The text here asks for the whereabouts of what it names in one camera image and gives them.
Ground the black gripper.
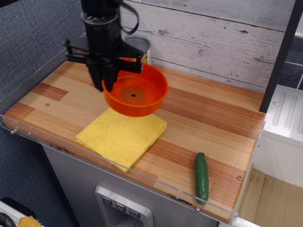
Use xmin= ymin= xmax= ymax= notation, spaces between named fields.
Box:
xmin=63 ymin=11 xmax=143 ymax=92

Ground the patterned tin can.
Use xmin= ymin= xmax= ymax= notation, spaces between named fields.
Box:
xmin=124 ymin=35 xmax=152 ymax=64

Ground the clear acrylic front guard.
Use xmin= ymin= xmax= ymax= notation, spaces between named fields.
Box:
xmin=0 ymin=115 xmax=238 ymax=227

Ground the green toy cucumber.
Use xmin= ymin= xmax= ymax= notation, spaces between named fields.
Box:
xmin=194 ymin=152 xmax=209 ymax=205

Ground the white toy sink unit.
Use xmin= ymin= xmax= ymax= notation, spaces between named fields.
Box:
xmin=252 ymin=85 xmax=303 ymax=187

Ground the silver dispenser panel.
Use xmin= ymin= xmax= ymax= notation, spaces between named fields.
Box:
xmin=95 ymin=185 xmax=154 ymax=227

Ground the grey toy fridge cabinet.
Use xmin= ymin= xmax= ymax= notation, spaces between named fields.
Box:
xmin=44 ymin=146 xmax=218 ymax=227

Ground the black right frame post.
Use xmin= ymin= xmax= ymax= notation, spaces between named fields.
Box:
xmin=259 ymin=0 xmax=303 ymax=113

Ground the orange pot with grey handle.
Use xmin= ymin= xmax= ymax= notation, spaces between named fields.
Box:
xmin=101 ymin=64 xmax=169 ymax=117

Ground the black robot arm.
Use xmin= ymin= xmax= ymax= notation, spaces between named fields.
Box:
xmin=63 ymin=0 xmax=143 ymax=92

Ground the black braided cable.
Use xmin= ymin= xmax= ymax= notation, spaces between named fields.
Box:
xmin=0 ymin=212 xmax=18 ymax=227

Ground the yellow cloth napkin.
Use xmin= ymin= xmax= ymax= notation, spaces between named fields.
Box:
xmin=75 ymin=108 xmax=167 ymax=173

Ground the yellow object bottom left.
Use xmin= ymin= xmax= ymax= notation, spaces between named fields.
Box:
xmin=17 ymin=216 xmax=42 ymax=227

